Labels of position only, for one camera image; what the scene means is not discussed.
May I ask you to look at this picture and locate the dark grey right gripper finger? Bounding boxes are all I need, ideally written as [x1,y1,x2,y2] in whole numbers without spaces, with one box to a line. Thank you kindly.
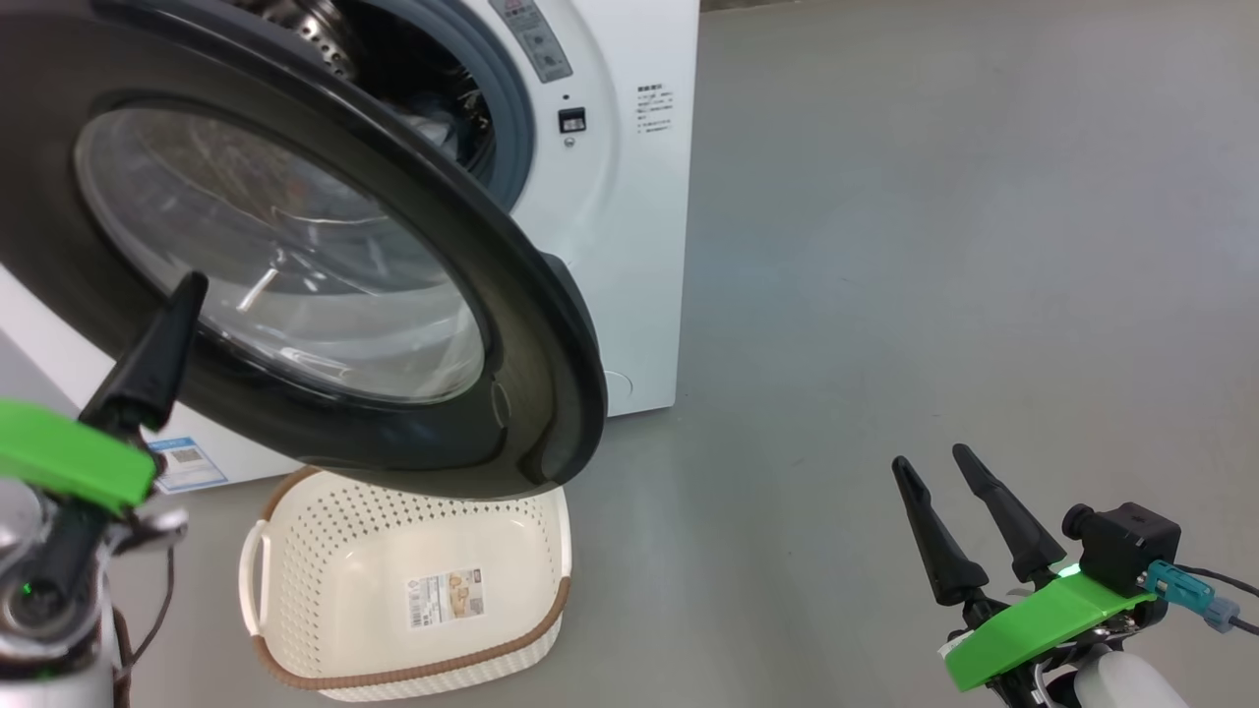
[951,442,1068,588]
[891,455,1006,630]

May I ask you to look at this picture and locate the cream perforated laundry basket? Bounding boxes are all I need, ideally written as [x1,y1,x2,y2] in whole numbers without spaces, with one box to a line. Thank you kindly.
[238,464,573,702]

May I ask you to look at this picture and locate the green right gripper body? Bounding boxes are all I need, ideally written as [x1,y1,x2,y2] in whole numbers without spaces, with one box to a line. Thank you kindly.
[944,562,1169,694]

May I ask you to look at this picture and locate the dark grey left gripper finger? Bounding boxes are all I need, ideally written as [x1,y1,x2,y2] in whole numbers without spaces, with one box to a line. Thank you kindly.
[79,272,210,436]

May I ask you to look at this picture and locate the stainless steel washing machine drum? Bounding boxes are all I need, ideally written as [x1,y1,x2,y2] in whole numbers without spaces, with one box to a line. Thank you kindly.
[231,0,493,173]

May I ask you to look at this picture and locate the white washing machine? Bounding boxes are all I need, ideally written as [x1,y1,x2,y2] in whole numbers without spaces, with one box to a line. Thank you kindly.
[0,0,701,493]

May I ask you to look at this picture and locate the grey warning sticker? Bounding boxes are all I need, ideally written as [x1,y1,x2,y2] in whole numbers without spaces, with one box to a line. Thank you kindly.
[489,0,574,85]

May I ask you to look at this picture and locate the blue energy label sticker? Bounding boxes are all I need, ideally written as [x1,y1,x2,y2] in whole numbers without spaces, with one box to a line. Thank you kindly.
[148,436,229,495]

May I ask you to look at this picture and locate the teal plug camera cable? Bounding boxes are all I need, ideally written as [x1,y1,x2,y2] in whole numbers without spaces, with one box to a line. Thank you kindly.
[1144,560,1259,635]

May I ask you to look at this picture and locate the small printed text label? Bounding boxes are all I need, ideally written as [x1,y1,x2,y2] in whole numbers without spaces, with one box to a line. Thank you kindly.
[634,84,677,134]

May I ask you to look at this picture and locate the paper basket label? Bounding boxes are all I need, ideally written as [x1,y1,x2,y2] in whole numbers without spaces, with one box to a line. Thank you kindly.
[406,568,488,630]

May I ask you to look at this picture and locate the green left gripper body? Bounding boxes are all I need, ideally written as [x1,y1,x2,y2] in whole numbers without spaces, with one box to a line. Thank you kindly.
[0,398,158,514]

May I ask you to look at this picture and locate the black rimmed glass washer door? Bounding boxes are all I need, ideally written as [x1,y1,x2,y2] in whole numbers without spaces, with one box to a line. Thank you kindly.
[0,0,609,501]

